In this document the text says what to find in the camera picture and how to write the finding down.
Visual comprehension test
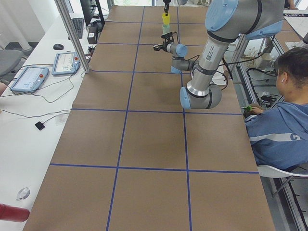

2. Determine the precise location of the black box on table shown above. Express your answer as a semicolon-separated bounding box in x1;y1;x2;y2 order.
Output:
87;24;98;44

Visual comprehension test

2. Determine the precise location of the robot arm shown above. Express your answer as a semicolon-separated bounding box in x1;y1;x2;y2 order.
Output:
153;0;284;109

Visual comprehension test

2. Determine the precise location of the brown paper table cover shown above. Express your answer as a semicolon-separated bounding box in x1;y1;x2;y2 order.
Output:
24;6;275;231

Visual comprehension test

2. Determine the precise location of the aluminium frame post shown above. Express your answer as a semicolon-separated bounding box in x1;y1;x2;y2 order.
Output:
55;0;90;74

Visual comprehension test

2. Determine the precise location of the black monitor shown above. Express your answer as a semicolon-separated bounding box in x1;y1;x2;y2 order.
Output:
80;0;105;26

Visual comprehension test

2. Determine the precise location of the black computer mouse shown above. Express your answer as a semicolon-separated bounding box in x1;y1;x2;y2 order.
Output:
53;43;64;50

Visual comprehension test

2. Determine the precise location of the white chair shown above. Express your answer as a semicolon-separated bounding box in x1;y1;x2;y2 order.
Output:
257;164;308;198

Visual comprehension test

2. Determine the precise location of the teach pendant tablet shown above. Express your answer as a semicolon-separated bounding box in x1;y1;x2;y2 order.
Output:
10;66;49;93
51;52;80;76

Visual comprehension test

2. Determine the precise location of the red cylinder bottle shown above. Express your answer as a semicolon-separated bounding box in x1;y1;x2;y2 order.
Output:
0;204;30;222

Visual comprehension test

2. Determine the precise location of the small black square pad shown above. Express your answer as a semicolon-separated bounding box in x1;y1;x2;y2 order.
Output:
35;121;45;130

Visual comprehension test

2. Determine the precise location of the near teach pendant tablet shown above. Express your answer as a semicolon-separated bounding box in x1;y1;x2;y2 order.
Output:
10;66;49;93

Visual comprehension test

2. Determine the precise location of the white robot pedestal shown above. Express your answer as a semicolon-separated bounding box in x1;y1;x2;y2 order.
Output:
212;65;229;86

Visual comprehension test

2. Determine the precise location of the clear plastic piece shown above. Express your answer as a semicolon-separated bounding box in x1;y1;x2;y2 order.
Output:
16;187;31;201

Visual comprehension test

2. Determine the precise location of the seated person in blue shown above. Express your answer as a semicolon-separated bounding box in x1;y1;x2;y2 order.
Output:
245;48;308;170

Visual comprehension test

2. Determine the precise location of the black keyboard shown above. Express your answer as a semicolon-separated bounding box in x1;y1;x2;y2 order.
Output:
71;17;85;39

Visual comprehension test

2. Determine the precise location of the green plastic cup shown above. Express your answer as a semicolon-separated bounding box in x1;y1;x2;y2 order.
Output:
162;24;170;35

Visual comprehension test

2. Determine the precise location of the far teach pendant tablet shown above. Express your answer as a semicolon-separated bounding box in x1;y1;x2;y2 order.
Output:
51;52;80;76

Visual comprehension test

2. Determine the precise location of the yellow plastic cup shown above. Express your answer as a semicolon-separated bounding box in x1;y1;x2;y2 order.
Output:
162;13;170;25

